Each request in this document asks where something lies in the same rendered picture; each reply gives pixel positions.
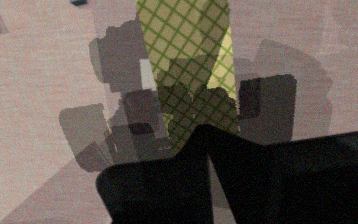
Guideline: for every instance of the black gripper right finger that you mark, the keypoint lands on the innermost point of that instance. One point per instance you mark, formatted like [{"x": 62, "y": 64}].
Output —
[{"x": 251, "y": 175}]

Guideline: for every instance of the yellow-green checkered strip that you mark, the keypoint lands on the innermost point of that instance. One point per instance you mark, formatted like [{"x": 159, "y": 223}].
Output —
[{"x": 189, "y": 46}]

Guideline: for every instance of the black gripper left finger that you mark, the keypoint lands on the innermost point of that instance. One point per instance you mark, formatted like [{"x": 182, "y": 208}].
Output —
[{"x": 182, "y": 180}]

